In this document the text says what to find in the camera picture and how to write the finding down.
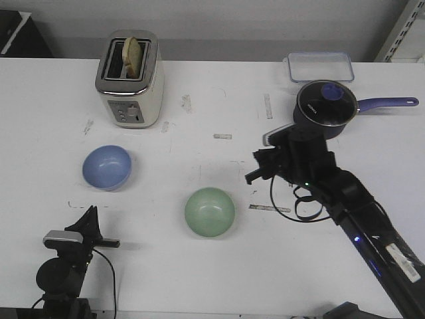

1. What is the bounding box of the metal slotted shelf upright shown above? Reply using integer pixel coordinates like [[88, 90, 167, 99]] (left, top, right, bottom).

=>
[[374, 1, 424, 64]]

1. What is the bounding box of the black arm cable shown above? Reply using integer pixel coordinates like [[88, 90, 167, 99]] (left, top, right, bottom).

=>
[[269, 173, 333, 223], [91, 248, 117, 319]]

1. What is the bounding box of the blue plastic bowl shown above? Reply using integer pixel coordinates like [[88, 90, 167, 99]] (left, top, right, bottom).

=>
[[82, 145, 132, 191]]

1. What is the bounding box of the glass pot lid blue knob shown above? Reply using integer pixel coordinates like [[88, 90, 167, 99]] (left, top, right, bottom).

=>
[[295, 80, 358, 127]]

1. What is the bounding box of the dark blue saucepan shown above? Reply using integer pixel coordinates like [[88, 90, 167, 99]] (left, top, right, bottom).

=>
[[293, 80, 419, 139]]

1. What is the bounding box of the green plastic bowl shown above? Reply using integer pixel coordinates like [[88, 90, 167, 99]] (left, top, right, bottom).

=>
[[185, 187, 236, 238]]

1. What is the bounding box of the toast slice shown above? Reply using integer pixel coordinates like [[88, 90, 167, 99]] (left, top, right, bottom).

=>
[[122, 37, 141, 78]]

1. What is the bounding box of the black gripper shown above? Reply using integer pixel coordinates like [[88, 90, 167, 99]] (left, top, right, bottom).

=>
[[58, 205, 120, 276], [245, 124, 335, 186]]

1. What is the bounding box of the clear plastic food container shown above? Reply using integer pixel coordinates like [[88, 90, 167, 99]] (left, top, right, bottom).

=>
[[283, 52, 355, 83]]

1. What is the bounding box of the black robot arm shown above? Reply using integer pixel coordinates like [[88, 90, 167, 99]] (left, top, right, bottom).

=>
[[36, 205, 120, 318], [245, 124, 424, 318]]

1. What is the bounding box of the cream two-slot toaster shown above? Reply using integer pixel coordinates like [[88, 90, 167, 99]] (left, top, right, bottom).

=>
[[95, 29, 165, 128]]

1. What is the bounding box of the black box in corner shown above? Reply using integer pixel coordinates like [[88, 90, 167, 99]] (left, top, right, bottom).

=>
[[1, 10, 54, 58]]

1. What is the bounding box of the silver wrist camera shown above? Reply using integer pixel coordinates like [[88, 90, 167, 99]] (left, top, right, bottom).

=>
[[262, 123, 294, 146], [42, 230, 83, 250]]

